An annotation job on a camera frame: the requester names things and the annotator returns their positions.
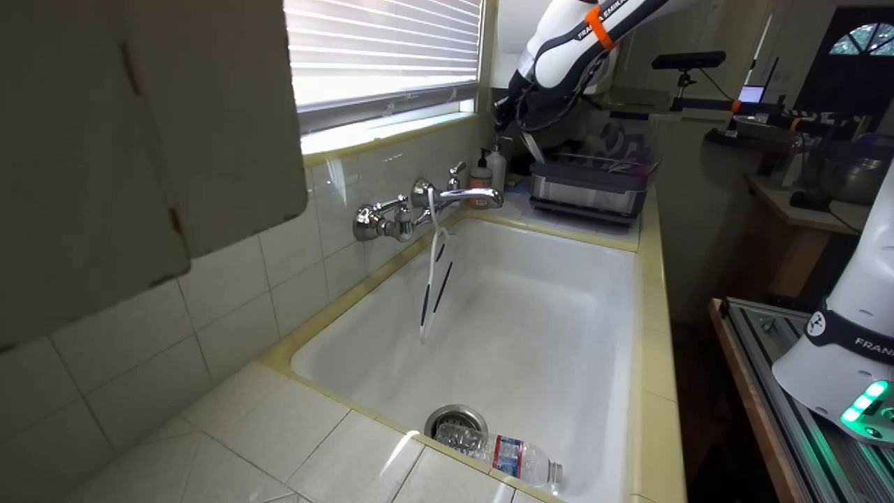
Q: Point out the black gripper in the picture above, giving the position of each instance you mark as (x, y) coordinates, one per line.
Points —
(536, 94)

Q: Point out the white pump bottle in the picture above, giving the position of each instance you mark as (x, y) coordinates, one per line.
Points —
(499, 172)

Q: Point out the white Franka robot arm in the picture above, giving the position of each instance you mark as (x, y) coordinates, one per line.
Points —
(568, 44)

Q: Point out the orange soap bottle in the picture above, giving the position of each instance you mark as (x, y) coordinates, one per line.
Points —
(478, 185)

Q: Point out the clear plastic water bottle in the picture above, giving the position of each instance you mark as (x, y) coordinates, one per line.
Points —
(527, 463)

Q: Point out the dark dish rack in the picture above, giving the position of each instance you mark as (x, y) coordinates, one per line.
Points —
(589, 185)

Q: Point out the white window blinds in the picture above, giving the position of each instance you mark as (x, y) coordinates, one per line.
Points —
(382, 45)

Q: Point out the white black hanging brush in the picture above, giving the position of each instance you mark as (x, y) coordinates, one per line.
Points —
(432, 270)

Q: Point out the white sink basin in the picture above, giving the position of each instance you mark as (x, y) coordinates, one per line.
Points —
(533, 337)

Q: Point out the small lit screen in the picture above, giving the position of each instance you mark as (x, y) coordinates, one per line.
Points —
(749, 94)

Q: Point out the wooden side desk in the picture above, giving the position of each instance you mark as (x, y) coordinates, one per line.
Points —
(798, 234)

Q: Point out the round metal sink drain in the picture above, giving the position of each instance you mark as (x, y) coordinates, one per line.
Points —
(456, 429)

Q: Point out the dark round appliance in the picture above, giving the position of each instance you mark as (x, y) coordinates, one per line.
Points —
(843, 169)

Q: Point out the dark door with arched window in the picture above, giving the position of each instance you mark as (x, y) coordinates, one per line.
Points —
(857, 58)

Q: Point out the chrome wall faucet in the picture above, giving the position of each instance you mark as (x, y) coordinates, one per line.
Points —
(420, 199)

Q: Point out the beige wall cabinet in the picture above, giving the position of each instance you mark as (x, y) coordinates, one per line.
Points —
(112, 141)

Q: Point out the aluminium frame robot table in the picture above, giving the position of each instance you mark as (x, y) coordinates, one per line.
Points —
(793, 429)

